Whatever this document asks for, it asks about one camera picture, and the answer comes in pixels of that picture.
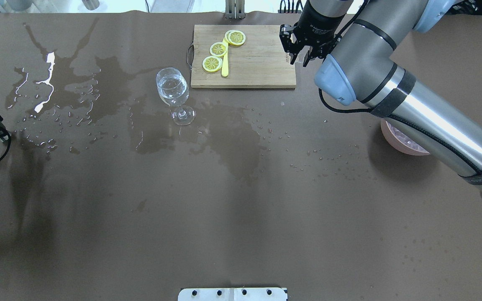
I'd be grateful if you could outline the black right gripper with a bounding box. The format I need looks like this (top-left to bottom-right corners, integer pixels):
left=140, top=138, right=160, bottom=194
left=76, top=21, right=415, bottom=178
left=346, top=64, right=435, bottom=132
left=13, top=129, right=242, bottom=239
left=279, top=23, right=339, bottom=67

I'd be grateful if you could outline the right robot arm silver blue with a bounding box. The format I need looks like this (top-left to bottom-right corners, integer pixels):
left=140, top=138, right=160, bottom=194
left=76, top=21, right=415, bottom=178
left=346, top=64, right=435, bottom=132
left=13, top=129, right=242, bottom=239
left=279, top=0, right=482, bottom=193

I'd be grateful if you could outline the pink bowl of ice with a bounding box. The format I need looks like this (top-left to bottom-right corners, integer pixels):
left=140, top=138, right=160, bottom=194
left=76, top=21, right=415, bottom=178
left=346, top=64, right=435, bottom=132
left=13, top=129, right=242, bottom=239
left=380, top=119, right=431, bottom=156

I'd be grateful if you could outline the clear wine glass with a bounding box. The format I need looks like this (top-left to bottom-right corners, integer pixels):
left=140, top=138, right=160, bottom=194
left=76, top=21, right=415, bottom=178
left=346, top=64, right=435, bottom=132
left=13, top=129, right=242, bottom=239
left=156, top=67, right=196, bottom=126

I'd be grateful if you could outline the bamboo cutting board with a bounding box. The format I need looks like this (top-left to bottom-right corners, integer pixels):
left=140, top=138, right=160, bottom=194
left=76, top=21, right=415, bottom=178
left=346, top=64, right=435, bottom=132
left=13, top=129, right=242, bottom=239
left=190, top=25, right=297, bottom=89

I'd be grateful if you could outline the far lemon slice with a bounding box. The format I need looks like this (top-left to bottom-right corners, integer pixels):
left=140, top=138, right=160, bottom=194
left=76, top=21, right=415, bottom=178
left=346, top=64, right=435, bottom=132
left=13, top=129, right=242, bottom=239
left=224, top=29, right=246, bottom=46

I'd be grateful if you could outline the yellow plastic knife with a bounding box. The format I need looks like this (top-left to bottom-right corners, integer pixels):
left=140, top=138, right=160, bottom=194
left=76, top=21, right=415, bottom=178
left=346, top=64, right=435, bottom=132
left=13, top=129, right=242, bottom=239
left=220, top=37, right=229, bottom=78

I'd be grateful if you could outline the lemon slice near handle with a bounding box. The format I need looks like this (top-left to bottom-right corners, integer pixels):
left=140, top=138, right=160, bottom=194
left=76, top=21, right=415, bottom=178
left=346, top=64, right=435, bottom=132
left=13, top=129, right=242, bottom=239
left=202, top=56, right=223, bottom=72

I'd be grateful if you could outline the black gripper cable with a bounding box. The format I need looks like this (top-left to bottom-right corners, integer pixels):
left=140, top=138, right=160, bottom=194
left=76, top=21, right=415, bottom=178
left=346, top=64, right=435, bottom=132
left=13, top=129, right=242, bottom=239
left=318, top=84, right=482, bottom=226

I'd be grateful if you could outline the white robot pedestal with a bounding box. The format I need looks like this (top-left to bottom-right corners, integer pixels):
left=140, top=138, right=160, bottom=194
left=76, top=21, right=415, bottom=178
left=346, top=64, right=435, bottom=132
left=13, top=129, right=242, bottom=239
left=177, top=287, right=289, bottom=301

